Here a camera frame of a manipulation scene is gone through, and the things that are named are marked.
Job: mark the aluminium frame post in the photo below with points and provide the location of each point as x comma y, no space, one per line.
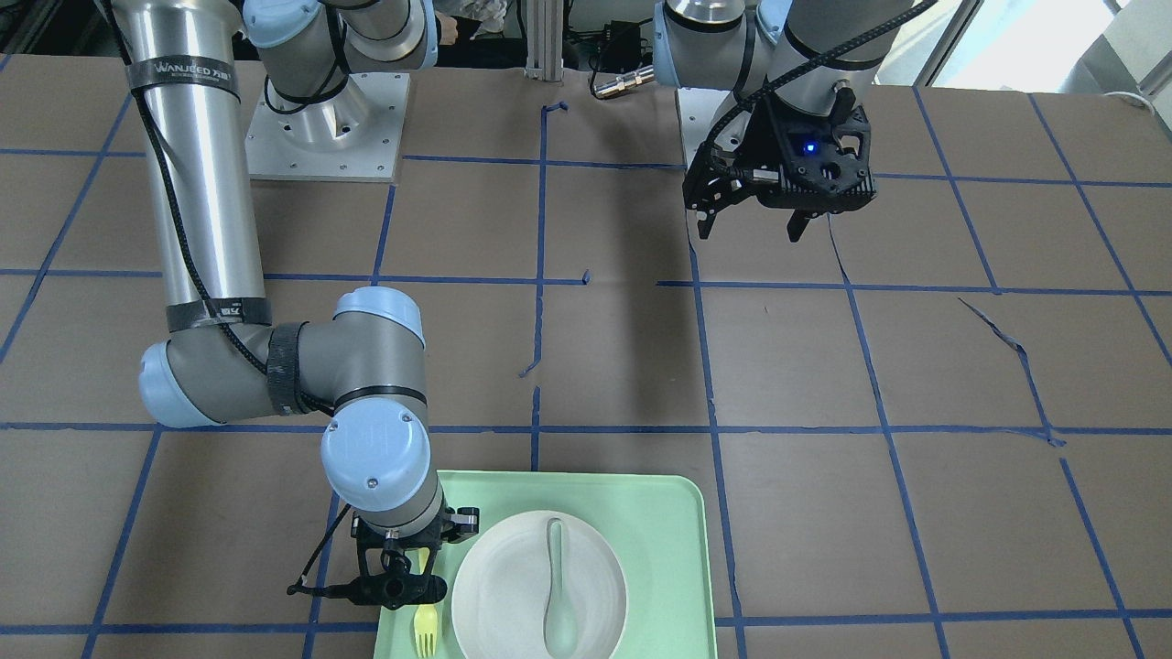
544,35

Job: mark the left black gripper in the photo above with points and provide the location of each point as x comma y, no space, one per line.
753,137

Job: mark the round beige plate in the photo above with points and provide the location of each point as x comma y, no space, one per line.
499,599

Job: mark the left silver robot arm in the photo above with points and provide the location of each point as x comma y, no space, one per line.
818,57

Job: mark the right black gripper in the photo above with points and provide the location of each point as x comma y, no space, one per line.
464,522

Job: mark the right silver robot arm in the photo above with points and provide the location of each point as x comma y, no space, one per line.
227,357

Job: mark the gold cylindrical tool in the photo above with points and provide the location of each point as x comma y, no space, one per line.
624,82

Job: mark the yellow plastic fork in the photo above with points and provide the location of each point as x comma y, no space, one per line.
426,621

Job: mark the pale green plastic spoon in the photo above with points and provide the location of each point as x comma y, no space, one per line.
560,630

